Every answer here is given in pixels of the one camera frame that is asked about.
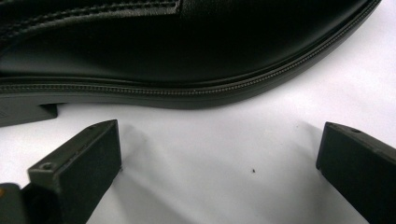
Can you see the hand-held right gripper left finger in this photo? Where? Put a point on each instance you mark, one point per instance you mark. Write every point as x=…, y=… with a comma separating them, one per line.
x=84, y=168

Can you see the black leather shoe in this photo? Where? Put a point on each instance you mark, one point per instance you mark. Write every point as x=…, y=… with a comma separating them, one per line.
x=186, y=53

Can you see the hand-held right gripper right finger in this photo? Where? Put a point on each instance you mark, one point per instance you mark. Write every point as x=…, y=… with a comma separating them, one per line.
x=361, y=174

